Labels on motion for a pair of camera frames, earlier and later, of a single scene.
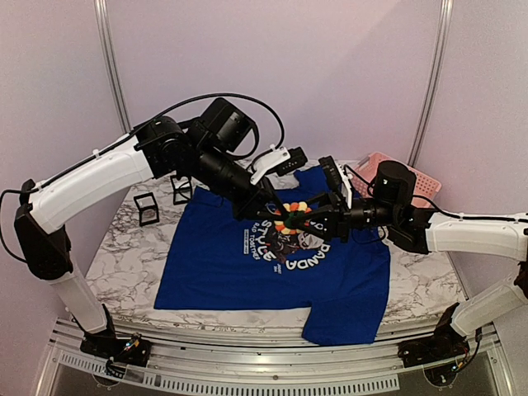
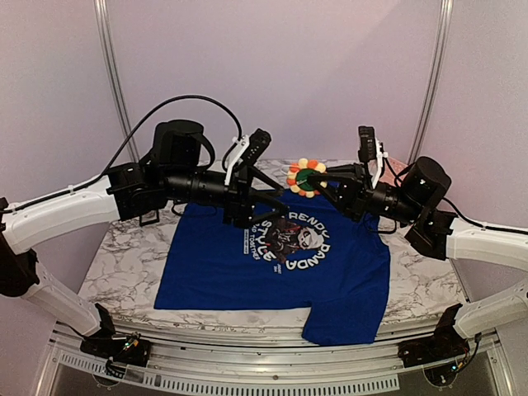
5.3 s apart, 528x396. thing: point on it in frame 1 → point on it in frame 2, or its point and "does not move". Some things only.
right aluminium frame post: [435, 77] does not move
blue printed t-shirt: [213, 259] does not move
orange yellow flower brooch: [294, 223] → [299, 177]
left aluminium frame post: [105, 33] does not move
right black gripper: [337, 219] → [359, 196]
